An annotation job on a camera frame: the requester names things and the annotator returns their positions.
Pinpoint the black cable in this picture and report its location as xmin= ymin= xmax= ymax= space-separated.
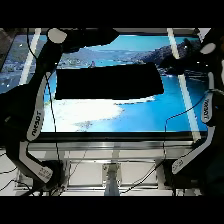
xmin=64 ymin=146 xmax=91 ymax=196
xmin=0 ymin=151 xmax=19 ymax=193
xmin=26 ymin=28 xmax=63 ymax=168
xmin=119 ymin=93 xmax=210 ymax=195

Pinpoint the silver frame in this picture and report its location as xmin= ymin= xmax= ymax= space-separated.
xmin=14 ymin=139 xmax=204 ymax=197

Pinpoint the black garment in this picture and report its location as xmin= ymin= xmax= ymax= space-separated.
xmin=54 ymin=61 xmax=165 ymax=101

